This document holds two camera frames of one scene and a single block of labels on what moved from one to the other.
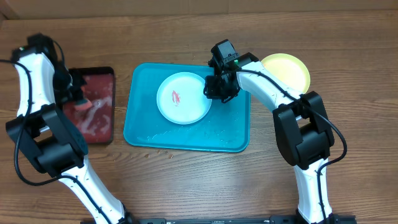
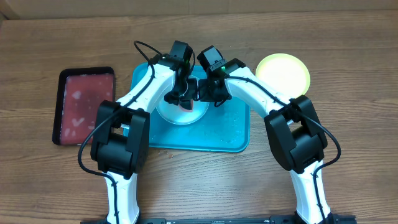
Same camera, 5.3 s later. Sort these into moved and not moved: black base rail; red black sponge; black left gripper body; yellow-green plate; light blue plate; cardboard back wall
Moved: black left gripper body; red black sponge
Not moved: cardboard back wall; black base rail; yellow-green plate; light blue plate
